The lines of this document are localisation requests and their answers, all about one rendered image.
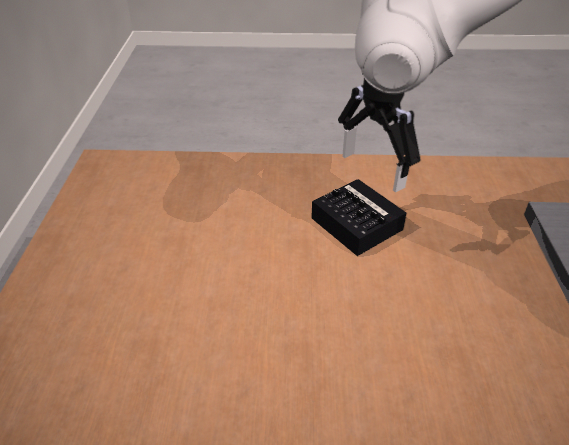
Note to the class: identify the black lighting desk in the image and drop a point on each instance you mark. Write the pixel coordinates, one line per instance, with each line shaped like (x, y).
(377, 219)

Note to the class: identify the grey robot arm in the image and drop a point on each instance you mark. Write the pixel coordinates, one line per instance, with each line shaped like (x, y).
(397, 41)

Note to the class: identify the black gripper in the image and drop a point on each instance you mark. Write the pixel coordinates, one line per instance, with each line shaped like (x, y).
(386, 114)

